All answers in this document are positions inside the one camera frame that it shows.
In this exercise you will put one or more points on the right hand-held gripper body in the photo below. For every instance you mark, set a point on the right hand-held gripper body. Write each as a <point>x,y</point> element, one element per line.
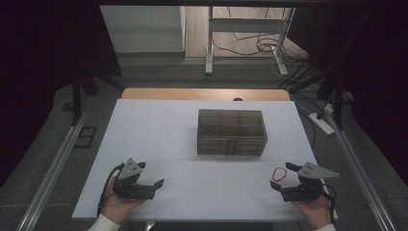
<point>309,192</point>

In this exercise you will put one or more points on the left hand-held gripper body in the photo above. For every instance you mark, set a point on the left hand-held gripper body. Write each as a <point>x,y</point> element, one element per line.
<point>130,170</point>

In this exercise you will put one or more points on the red rubber band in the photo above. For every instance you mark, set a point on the red rubber band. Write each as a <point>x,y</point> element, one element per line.
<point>272,175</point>

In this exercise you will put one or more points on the smoky transparent drawer box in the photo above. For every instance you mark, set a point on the smoky transparent drawer box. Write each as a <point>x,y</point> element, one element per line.
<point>231,123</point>

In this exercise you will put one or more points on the person's right hand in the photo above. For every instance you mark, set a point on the person's right hand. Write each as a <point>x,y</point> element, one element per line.
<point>317,211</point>

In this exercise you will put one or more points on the person's left hand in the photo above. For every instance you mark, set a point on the person's left hand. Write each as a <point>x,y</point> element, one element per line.
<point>117,207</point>

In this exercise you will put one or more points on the white power strip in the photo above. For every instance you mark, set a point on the white power strip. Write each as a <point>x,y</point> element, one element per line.
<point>320,123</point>

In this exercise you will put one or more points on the white plug adapter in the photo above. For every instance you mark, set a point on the white plug adapter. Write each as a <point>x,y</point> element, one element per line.
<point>328,108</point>

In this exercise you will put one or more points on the wooden table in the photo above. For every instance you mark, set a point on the wooden table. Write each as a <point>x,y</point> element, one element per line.
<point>192,94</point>

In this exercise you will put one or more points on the dark curtain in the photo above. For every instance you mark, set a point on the dark curtain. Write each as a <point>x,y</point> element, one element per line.
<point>38,64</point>
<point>378,64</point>

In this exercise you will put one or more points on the white cabinet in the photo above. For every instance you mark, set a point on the white cabinet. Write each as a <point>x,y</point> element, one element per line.
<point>144,29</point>

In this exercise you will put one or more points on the aluminium rail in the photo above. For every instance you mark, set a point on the aluminium rail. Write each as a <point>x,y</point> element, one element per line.
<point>362,173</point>
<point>51,173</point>

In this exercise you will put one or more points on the black floor socket frame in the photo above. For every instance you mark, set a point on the black floor socket frame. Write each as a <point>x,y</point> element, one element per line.
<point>78,138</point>

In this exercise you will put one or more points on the white desk frame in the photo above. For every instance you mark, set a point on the white desk frame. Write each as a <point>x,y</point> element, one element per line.
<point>245,25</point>

